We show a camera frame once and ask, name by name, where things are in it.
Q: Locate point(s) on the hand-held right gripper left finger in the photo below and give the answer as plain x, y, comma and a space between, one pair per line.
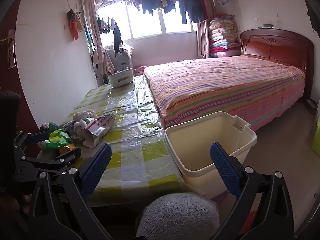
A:
97, 170

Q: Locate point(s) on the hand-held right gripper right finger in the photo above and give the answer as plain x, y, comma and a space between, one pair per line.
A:
225, 170

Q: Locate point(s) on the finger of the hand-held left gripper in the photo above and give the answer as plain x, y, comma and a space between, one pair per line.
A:
67, 155
37, 136

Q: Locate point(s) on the orange snack packet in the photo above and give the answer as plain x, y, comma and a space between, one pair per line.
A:
65, 149

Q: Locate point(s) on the dark green knitted toy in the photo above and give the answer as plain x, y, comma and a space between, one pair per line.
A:
52, 127

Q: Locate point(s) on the cream plastic bin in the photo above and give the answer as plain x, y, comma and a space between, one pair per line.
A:
200, 180

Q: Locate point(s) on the white red cardboard box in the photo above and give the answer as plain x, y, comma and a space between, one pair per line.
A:
97, 130

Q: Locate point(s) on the beige plush toy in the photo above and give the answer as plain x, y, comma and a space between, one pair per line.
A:
82, 117

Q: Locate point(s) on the table with checkered plastic cover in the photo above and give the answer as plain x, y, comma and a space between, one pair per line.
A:
140, 130

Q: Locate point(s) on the bed with striped sheet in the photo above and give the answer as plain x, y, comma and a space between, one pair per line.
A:
220, 87

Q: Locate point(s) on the white organiser basket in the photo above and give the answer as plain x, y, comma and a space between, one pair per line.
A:
122, 78

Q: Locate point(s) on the green storage box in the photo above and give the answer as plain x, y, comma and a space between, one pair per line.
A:
316, 137

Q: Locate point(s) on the beige hanging garments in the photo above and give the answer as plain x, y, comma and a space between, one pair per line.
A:
100, 55

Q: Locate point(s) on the dark box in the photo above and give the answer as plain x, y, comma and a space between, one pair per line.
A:
311, 107

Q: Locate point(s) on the pink cloth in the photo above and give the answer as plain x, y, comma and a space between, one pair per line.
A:
140, 70

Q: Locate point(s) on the white tower appliance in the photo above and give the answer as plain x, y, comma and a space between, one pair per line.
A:
122, 61

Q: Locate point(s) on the orange hanging cloth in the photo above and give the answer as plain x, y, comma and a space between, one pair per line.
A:
73, 27

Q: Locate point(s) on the hanging dark underwear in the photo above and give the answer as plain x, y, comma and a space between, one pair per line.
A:
117, 37

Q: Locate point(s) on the long pink curtain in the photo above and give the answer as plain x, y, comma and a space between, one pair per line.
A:
90, 17

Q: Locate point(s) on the short pink curtain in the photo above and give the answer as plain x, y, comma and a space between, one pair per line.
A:
203, 40

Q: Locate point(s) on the stack of folded quilts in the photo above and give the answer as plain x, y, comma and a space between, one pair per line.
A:
222, 37

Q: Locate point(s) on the brown wooden headboard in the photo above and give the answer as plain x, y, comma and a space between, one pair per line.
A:
275, 45

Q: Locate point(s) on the small grey headboard item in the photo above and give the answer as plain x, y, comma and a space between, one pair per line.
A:
267, 25

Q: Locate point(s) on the bright window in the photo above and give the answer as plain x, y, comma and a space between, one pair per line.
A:
147, 25

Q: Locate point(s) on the row of hanging clothes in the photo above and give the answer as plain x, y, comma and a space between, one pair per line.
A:
190, 5

